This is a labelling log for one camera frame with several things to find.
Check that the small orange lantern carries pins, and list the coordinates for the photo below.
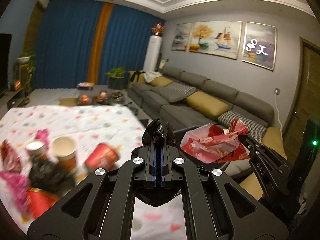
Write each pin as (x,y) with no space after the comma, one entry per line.
(17,85)

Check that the pink foil wrapper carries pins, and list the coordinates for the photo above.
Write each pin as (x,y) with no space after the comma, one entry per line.
(12,187)
(42,135)

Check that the tree and sailboat painting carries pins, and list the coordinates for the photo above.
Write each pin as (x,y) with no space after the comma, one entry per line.
(215,40)

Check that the large yellow cushion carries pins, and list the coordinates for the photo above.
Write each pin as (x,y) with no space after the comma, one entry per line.
(207,106)

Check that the red and white plastic bag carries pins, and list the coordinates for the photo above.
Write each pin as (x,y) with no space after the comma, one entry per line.
(207,145)

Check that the grey coffee table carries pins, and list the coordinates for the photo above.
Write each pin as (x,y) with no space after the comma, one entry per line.
(70,97)

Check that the crumpled black plastic bag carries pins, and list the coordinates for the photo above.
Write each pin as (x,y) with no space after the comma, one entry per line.
(47,175)

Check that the black television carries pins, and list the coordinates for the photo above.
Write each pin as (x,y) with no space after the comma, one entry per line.
(5,65)

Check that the dark glass ashtray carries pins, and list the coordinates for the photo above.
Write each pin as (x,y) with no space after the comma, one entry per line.
(116,97)

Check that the blue curtain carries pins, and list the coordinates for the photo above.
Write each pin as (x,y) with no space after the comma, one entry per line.
(130,45)
(65,45)

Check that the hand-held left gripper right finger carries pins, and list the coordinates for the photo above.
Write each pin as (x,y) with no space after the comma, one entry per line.
(162,165)

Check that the green potted plant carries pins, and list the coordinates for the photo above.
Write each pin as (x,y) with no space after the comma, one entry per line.
(116,76)

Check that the red paper cup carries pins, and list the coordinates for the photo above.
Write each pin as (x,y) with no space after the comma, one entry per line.
(101,156)
(40,202)

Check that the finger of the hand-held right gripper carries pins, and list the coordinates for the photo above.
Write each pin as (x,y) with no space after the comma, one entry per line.
(260,148)
(262,172)

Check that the brown wooden door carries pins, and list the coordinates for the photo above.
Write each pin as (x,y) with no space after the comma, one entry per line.
(307,92)

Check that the white cloth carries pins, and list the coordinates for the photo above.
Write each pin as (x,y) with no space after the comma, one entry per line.
(153,77)

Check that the grey landscape painting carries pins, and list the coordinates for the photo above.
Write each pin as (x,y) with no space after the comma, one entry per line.
(181,37)

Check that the houndstooth patterned cushion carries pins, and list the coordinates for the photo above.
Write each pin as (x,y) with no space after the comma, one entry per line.
(181,89)
(252,127)

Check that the purple seascape painting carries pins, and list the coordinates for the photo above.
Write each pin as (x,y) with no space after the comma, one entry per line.
(260,45)

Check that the pink and brown ornament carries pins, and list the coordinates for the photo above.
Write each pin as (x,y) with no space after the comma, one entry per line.
(103,96)

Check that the small yellow cushion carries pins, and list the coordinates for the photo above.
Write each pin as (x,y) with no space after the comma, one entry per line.
(161,81)

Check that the black plastic bag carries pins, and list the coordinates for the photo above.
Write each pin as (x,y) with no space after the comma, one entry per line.
(157,130)
(47,175)

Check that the white and orange paper cup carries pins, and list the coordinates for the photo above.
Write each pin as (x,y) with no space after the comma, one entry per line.
(63,152)

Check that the orange curtain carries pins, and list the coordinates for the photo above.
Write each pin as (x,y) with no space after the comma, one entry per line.
(101,42)

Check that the small white paper cup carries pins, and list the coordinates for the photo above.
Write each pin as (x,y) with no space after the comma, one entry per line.
(36,150)

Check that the flat printed box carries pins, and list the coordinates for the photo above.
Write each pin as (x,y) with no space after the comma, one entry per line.
(85,86)

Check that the white standing air conditioner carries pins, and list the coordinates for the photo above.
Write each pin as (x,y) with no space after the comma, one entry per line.
(152,53)

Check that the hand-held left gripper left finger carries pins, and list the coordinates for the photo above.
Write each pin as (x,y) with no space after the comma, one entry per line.
(155,165)

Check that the trailing plant on stand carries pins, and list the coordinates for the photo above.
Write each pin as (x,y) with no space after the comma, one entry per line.
(25,67)

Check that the red round ornament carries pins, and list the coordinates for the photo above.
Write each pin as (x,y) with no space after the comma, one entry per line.
(84,99)

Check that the red and gold ornament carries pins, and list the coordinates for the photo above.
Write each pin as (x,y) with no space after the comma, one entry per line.
(158,28)

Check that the grey sofa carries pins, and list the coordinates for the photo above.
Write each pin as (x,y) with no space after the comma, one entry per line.
(180,115)

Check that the red snack bag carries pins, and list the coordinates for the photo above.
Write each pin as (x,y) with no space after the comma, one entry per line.
(8,155)

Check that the grey cushion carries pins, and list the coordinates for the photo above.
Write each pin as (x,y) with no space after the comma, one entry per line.
(166,93)

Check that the dark television cabinet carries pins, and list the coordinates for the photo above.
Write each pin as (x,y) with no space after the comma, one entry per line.
(11,100)

